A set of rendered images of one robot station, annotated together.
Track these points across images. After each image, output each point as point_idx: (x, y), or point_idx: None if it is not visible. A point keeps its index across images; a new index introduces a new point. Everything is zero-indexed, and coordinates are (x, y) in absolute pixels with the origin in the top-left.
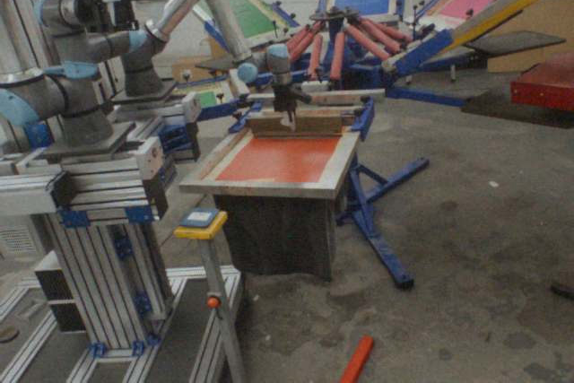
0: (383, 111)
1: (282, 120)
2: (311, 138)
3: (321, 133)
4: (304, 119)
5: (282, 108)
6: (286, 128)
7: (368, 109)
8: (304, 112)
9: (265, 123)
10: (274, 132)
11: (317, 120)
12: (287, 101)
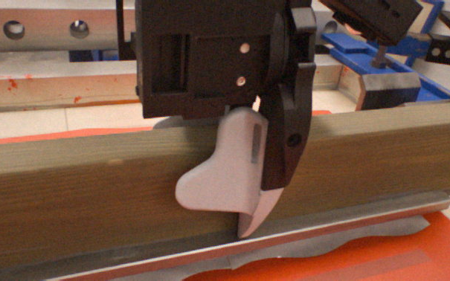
0: (61, 57)
1: (200, 181)
2: (328, 246)
3: (399, 215)
4: (328, 152)
5: (217, 80)
6: (192, 221)
7: (390, 69)
8: (130, 82)
9: (13, 212)
10: (105, 263)
11: (393, 149)
12: (283, 21)
